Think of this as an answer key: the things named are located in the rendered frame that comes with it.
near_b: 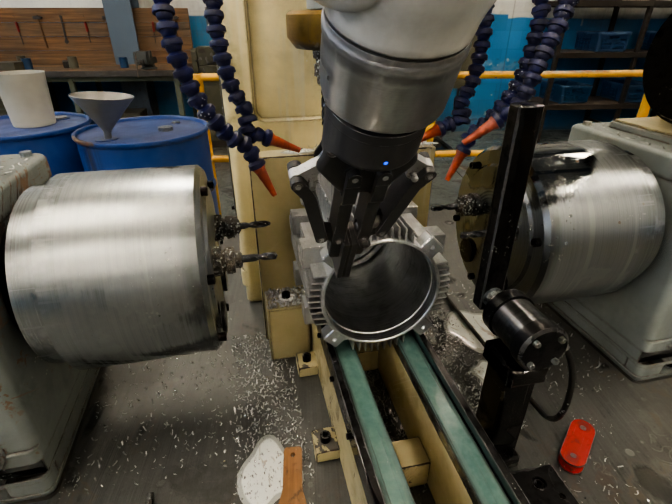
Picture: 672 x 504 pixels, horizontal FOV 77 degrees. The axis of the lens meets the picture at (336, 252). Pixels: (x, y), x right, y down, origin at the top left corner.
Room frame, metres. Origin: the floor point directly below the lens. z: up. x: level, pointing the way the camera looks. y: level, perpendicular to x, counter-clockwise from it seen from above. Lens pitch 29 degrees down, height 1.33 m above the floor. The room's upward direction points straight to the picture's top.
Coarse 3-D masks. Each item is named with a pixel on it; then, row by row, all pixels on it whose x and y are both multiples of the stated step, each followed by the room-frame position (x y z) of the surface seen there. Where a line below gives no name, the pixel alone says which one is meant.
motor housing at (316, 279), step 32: (416, 224) 0.56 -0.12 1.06; (384, 256) 0.63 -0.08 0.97; (416, 256) 0.54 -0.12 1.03; (320, 288) 0.44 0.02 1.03; (352, 288) 0.58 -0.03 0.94; (384, 288) 0.56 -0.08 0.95; (416, 288) 0.51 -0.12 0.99; (320, 320) 0.45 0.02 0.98; (352, 320) 0.49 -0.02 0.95; (384, 320) 0.49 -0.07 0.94; (416, 320) 0.47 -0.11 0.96
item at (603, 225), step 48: (576, 144) 0.62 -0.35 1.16; (480, 192) 0.64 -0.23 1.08; (528, 192) 0.54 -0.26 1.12; (576, 192) 0.52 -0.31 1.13; (624, 192) 0.54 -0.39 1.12; (480, 240) 0.62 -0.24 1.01; (528, 240) 0.51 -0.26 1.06; (576, 240) 0.49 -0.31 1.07; (624, 240) 0.51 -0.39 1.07; (528, 288) 0.50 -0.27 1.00; (576, 288) 0.50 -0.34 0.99
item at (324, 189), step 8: (320, 176) 0.60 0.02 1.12; (320, 184) 0.60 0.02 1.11; (328, 184) 0.54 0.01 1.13; (320, 192) 0.59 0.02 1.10; (328, 192) 0.54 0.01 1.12; (320, 200) 0.59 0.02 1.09; (328, 200) 0.54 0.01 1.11; (328, 208) 0.53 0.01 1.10; (352, 208) 0.53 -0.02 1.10; (328, 216) 0.53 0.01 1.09
